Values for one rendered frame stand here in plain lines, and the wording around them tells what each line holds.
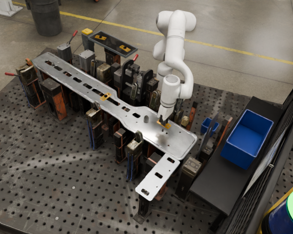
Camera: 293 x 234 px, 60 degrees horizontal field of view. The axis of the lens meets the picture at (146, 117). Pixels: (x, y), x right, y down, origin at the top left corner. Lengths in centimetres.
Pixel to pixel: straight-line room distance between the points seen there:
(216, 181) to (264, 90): 255
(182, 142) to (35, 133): 108
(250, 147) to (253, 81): 235
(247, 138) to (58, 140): 127
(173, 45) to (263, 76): 283
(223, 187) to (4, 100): 177
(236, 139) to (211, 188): 38
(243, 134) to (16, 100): 173
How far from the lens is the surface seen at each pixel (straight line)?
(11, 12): 525
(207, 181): 138
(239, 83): 376
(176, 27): 136
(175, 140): 152
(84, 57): 192
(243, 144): 159
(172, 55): 131
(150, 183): 136
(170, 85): 124
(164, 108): 135
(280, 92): 388
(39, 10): 423
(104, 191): 167
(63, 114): 201
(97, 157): 180
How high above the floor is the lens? 220
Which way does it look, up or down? 48 degrees down
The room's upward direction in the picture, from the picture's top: 5 degrees clockwise
